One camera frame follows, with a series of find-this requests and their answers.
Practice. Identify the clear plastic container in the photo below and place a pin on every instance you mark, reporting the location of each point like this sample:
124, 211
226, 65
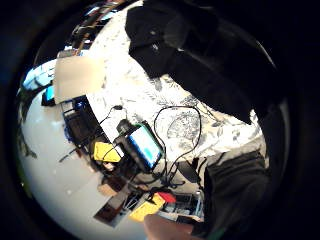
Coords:
186, 204

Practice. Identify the black power adapter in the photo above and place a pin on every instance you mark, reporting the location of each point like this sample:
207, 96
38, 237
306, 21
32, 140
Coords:
188, 170

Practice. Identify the small red box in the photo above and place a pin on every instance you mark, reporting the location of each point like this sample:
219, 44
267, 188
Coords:
166, 197

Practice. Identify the black phone with blue screen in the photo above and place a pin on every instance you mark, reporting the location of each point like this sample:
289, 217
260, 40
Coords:
145, 146

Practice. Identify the brown cardboard box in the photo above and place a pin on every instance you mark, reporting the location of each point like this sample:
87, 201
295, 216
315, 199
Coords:
107, 189

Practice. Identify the white grey floral tablecloth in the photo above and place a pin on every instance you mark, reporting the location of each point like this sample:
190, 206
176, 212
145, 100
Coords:
140, 86

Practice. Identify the small blue lit screen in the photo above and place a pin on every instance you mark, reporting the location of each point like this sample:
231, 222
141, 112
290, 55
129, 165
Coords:
49, 95

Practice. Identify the wooden shelf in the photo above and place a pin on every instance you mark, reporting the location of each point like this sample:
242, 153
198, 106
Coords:
90, 26

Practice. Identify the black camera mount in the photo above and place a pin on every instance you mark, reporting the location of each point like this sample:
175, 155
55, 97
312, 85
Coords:
124, 126

